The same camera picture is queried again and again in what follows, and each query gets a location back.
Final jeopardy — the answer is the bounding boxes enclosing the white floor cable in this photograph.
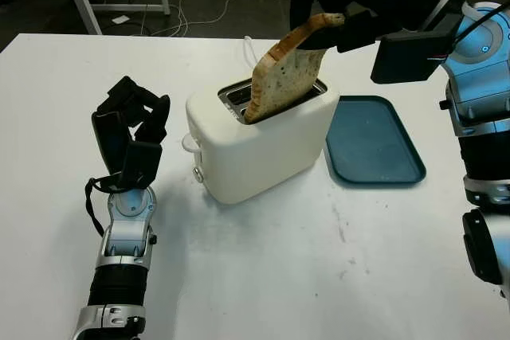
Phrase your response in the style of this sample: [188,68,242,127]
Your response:
[174,0,295,39]

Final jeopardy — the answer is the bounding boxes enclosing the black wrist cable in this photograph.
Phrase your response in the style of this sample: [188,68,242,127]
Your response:
[449,0,510,55]
[84,174,122,237]

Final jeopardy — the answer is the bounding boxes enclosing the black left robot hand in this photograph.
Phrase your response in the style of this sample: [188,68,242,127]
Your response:
[90,76,171,177]

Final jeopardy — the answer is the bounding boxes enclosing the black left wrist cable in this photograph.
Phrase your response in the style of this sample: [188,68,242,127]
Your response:
[84,174,122,237]

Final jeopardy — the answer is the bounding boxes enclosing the blue plastic tray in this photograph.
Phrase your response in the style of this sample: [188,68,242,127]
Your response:
[324,95,428,190]

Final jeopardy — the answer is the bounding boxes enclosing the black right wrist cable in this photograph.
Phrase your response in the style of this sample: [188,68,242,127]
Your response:
[449,0,510,55]

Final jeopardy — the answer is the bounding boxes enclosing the white two-slot toaster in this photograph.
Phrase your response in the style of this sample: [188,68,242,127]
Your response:
[182,76,341,206]

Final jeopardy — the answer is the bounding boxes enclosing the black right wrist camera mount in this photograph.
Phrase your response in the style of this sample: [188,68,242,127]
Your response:
[370,28,454,85]

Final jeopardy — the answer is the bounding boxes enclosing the white toaster power cord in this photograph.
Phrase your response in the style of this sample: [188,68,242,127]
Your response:
[242,36,261,71]

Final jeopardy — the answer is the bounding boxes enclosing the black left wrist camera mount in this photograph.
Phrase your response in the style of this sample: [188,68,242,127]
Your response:
[118,140,164,190]

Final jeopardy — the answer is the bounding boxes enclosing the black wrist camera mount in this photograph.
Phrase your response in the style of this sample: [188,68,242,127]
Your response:
[118,140,164,190]
[370,28,454,85]

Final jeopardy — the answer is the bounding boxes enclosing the brown bread slice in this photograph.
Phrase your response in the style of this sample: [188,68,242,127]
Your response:
[243,12,346,125]

